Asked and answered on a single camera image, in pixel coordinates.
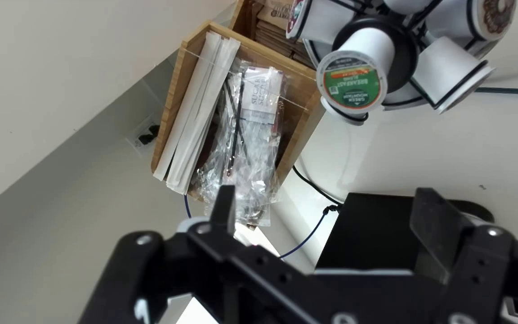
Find brown box of packets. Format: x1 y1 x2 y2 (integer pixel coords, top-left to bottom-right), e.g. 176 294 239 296
253 0 315 69

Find green lid white coffee pod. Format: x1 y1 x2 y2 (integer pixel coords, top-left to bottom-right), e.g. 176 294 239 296
315 26 397 120

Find dark counter cable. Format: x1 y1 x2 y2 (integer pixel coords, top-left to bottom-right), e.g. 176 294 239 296
473 85 518 100

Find wooden condiment organizer box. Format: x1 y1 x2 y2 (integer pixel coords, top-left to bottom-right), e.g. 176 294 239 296
149 0 327 204

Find thin dark blue cable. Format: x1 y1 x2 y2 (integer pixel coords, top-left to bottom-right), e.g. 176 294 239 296
180 165 345 262

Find black wire coffee pod carousel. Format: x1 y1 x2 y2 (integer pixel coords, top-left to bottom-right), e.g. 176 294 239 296
284 0 518 127

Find clear plastic cutlery bag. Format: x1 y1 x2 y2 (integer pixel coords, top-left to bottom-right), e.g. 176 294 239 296
189 62 286 231

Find white paper wrapped straws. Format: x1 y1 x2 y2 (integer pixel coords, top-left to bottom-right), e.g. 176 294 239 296
151 31 243 199

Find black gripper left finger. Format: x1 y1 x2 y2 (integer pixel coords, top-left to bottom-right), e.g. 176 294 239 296
77 184 333 324

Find white wall outlet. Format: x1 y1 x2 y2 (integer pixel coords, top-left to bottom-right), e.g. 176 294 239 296
127 116 162 150

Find red lid white coffee pod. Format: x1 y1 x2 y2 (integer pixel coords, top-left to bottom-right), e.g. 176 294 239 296
284 0 358 48

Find brown lid white coffee pod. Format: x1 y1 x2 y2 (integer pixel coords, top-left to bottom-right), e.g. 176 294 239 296
431 0 518 46

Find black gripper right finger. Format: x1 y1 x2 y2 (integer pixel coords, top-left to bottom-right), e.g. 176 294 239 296
408 188 518 324

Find black flat box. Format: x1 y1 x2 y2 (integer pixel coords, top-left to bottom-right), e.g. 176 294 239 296
316 192 494 274

